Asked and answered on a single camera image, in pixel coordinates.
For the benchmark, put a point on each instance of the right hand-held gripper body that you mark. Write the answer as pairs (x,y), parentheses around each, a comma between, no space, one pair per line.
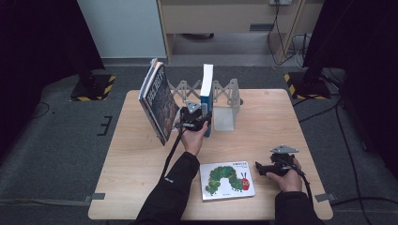
(281,164)

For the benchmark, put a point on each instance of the thick blue book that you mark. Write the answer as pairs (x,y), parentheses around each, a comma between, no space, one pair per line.
(207,81)

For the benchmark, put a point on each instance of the wooden desk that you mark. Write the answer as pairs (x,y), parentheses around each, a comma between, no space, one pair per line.
(219,18)

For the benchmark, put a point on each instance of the person's right hand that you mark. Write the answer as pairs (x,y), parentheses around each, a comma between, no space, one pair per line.
(289,182)

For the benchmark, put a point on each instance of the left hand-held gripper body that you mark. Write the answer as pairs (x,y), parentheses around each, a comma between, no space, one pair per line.
(191,122)

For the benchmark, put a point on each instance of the portrait cover magazine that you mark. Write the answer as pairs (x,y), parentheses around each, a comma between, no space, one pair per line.
(147,79)

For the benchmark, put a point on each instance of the grey expandable book rack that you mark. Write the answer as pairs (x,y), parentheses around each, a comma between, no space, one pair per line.
(223,118)

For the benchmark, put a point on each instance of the white caterpillar board book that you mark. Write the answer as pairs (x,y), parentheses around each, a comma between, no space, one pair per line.
(226,181)

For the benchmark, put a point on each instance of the dark curtain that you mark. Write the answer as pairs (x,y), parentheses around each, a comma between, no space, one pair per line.
(37,37)
(369,47)

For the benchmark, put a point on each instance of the striped black stand base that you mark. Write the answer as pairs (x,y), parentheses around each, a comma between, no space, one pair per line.
(94,89)
(308,86)

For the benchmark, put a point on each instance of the white cabinet panel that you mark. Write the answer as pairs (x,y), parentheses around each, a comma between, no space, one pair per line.
(125,28)

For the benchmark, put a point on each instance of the person's left hand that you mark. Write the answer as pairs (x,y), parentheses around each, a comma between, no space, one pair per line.
(194,142)

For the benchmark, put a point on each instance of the dark cover magazine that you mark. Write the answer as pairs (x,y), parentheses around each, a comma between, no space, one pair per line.
(161,103)

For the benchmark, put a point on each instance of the white power strip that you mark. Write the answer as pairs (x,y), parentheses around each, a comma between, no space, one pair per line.
(280,2)

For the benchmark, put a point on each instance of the grey tape piece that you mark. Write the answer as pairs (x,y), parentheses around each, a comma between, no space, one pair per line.
(325,197)
(95,197)

